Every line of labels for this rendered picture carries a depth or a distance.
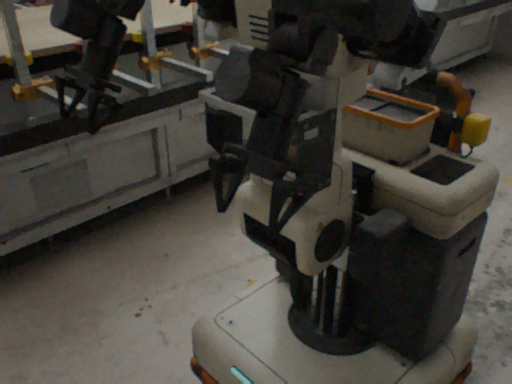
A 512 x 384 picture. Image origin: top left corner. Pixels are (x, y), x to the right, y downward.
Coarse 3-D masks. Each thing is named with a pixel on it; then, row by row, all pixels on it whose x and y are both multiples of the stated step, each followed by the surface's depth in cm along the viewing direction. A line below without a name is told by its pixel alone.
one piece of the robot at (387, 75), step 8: (416, 0) 81; (424, 0) 80; (424, 8) 79; (432, 8) 79; (432, 56) 83; (384, 64) 81; (392, 64) 80; (376, 72) 82; (384, 72) 81; (392, 72) 80; (400, 72) 79; (408, 72) 80; (416, 72) 82; (424, 72) 84; (376, 80) 82; (384, 80) 81; (392, 80) 80; (400, 80) 79; (408, 80) 81; (392, 88) 80; (400, 88) 80
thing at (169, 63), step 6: (162, 60) 199; (168, 60) 198; (174, 60) 198; (168, 66) 198; (174, 66) 195; (180, 66) 192; (186, 66) 190; (192, 66) 190; (180, 72) 193; (186, 72) 191; (192, 72) 188; (198, 72) 185; (204, 72) 184; (210, 72) 184; (198, 78) 186; (204, 78) 184; (210, 78) 184
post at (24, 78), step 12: (0, 0) 154; (12, 0) 156; (0, 12) 158; (12, 12) 157; (12, 24) 159; (12, 36) 160; (12, 48) 161; (12, 60) 165; (24, 60) 165; (24, 72) 166; (24, 84) 168; (24, 108) 173; (36, 108) 173
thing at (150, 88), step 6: (114, 72) 182; (120, 72) 182; (114, 78) 181; (120, 78) 178; (126, 78) 176; (132, 78) 176; (120, 84) 179; (126, 84) 176; (132, 84) 173; (138, 84) 171; (144, 84) 170; (150, 84) 170; (138, 90) 172; (144, 90) 169; (150, 90) 168
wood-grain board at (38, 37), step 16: (160, 0) 272; (176, 0) 272; (0, 16) 233; (16, 16) 233; (32, 16) 233; (48, 16) 233; (160, 16) 235; (176, 16) 235; (0, 32) 205; (32, 32) 205; (48, 32) 205; (64, 32) 206; (128, 32) 206; (160, 32) 216; (0, 48) 183; (32, 48) 183; (48, 48) 185; (64, 48) 189
